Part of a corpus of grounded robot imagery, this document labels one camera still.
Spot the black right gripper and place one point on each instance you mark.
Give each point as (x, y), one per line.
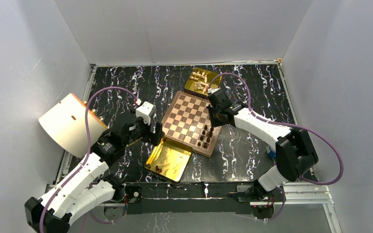
(213, 123)

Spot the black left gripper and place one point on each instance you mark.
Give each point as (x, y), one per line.
(155, 137)

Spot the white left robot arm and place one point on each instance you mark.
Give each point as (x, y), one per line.
(56, 210)

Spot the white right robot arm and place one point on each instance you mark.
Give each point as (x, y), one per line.
(293, 148)

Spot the gold tin with dark pieces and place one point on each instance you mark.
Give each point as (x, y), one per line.
(172, 157)

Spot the pile of light chess pieces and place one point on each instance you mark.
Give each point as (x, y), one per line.
(200, 81)

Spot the pile of dark chess pieces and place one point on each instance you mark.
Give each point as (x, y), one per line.
(156, 168)

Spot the wooden folding chess board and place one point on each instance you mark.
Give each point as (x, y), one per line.
(185, 119)

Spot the gold tin with light pieces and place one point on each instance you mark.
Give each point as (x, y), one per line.
(214, 81)

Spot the blue round object on table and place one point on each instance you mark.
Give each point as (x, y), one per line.
(270, 152)

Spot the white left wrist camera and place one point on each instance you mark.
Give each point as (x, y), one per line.
(146, 111)

